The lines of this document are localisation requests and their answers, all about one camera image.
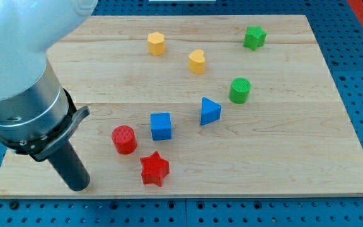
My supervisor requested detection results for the yellow heart block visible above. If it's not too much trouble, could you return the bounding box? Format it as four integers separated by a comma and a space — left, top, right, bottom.
188, 49, 205, 74

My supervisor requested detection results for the green cylinder block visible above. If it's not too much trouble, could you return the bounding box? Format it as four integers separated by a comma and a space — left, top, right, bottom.
229, 78, 251, 104

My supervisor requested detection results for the wooden board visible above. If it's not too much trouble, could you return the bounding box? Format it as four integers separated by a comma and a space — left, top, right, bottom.
0, 15, 363, 199

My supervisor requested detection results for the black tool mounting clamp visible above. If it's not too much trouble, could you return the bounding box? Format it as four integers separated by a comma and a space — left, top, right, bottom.
0, 89, 90, 162

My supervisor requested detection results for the blue cube block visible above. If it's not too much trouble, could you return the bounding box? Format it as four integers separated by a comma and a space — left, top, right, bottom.
150, 112, 172, 141

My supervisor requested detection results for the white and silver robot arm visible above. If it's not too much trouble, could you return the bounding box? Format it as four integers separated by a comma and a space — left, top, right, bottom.
0, 0, 98, 191

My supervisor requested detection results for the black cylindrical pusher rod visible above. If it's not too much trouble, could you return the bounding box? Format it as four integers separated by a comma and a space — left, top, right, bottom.
47, 141, 90, 191

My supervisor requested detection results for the red star block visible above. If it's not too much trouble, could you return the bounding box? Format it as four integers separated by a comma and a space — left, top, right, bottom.
140, 151, 170, 187

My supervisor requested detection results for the green star block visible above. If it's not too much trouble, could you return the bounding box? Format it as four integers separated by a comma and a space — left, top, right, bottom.
243, 26, 267, 51

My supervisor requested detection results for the blue triangle block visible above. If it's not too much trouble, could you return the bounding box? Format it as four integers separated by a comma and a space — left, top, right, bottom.
200, 97, 222, 125

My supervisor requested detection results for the red cylinder block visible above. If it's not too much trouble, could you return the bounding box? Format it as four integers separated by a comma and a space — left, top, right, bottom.
112, 125, 137, 154

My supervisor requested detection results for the yellow hexagon block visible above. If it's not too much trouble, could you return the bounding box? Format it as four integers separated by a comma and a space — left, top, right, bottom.
147, 32, 166, 56

